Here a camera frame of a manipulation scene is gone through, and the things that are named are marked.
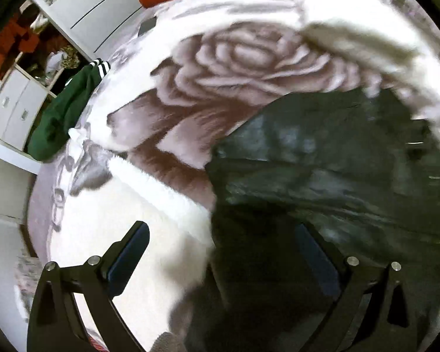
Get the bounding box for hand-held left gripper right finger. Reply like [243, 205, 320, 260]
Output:
[295, 223, 414, 352]

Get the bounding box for hanging red clothes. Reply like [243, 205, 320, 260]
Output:
[0, 5, 77, 81]

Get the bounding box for green garment with white stripes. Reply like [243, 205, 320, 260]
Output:
[27, 59, 111, 162]

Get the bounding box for white wardrobe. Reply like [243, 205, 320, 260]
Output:
[31, 0, 147, 61]

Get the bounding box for black jacket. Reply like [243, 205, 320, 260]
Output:
[169, 87, 440, 352]

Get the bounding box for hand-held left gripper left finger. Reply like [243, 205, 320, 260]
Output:
[27, 221, 150, 352]

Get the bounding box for rose print blanket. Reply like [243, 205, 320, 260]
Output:
[16, 0, 440, 352]

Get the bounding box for white drawer cabinet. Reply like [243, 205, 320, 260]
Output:
[0, 62, 57, 153]

